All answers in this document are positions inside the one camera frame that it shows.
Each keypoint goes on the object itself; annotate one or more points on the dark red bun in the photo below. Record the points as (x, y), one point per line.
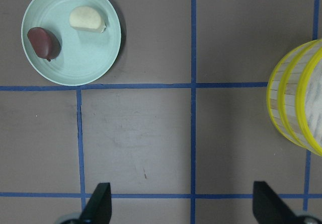
(44, 43)

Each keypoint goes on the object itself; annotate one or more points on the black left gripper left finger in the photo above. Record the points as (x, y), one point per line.
(99, 207)

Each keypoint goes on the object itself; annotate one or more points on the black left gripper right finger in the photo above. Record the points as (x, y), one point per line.
(268, 207)

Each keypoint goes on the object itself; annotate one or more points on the white steamed bun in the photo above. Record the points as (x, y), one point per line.
(85, 18)

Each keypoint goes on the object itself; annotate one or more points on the light green round plate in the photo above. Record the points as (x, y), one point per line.
(84, 56)

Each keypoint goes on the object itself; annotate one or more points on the yellow rimmed steamer layer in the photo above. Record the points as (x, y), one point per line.
(301, 96)
(272, 94)

